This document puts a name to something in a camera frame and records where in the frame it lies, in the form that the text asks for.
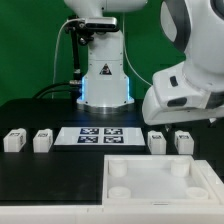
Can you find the white L-shaped fence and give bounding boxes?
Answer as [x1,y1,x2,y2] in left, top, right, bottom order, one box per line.
[0,159,224,224]

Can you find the white sheet with markers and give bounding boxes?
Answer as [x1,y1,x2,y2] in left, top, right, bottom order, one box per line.
[55,127,145,146]

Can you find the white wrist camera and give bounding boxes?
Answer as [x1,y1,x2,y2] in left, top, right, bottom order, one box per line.
[153,63,208,109]

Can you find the black base cables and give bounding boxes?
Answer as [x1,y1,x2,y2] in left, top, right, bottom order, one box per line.
[32,79,83,100]

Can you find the black camera on stand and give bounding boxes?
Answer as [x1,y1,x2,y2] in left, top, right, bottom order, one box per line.
[64,16,119,98]

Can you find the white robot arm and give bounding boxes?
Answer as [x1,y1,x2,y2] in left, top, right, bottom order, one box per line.
[64,0,224,125]

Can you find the white square table top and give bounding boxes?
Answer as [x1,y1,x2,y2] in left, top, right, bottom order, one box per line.
[102,155,223,206]

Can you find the grey camera cable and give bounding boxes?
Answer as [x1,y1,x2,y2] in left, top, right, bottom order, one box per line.
[51,18,83,100]

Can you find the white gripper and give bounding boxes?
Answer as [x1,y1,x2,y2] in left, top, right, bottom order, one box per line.
[142,88,224,125]

